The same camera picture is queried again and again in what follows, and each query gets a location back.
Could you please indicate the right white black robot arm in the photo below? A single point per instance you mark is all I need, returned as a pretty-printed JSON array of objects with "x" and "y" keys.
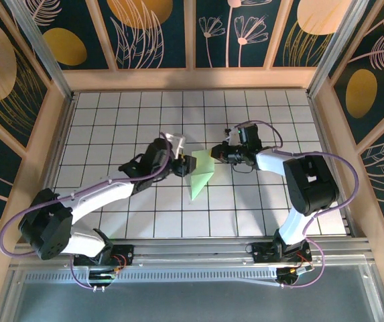
[{"x": 292, "y": 228}]

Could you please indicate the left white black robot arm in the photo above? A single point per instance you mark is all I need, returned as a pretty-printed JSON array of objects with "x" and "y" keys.
[{"x": 104, "y": 198}]

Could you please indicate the white grid mat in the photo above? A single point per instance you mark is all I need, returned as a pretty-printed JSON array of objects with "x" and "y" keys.
[{"x": 185, "y": 221}]

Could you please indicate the small black electronics module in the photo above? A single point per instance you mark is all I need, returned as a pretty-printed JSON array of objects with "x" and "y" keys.
[
  {"x": 289, "y": 273},
  {"x": 101, "y": 275}
]

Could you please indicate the grey metal panel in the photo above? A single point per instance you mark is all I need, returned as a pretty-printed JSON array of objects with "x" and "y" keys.
[{"x": 191, "y": 303}]

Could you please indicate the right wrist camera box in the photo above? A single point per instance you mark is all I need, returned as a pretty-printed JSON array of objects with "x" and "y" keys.
[{"x": 250, "y": 134}]

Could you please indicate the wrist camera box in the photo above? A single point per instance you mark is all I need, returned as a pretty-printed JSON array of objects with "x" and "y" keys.
[
  {"x": 175, "y": 141},
  {"x": 250, "y": 134}
]

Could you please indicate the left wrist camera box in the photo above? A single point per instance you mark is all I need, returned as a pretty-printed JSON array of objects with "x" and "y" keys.
[{"x": 175, "y": 141}]

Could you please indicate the aluminium extrusion rail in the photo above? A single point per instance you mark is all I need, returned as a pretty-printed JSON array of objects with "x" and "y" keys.
[{"x": 191, "y": 250}]

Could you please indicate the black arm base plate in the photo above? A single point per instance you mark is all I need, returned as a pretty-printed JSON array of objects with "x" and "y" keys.
[
  {"x": 124, "y": 251},
  {"x": 262, "y": 255}
]

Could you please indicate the aluminium corner post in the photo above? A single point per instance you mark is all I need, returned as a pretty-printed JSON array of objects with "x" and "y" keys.
[
  {"x": 41, "y": 50},
  {"x": 337, "y": 50}
]

